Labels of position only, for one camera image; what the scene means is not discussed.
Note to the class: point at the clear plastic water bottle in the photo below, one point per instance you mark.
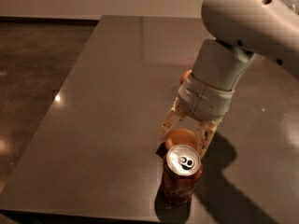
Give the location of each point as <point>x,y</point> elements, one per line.
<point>293,5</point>

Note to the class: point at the red coke can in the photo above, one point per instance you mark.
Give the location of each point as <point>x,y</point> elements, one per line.
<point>182,168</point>

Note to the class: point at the orange fruit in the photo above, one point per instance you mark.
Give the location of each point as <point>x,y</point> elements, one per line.
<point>180,137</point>

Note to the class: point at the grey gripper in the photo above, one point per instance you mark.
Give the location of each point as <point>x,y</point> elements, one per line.
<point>204,99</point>

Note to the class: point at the red apple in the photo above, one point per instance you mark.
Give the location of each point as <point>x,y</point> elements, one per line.
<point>184,76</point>

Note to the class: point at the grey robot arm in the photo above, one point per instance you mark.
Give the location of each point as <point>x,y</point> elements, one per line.
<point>242,30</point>

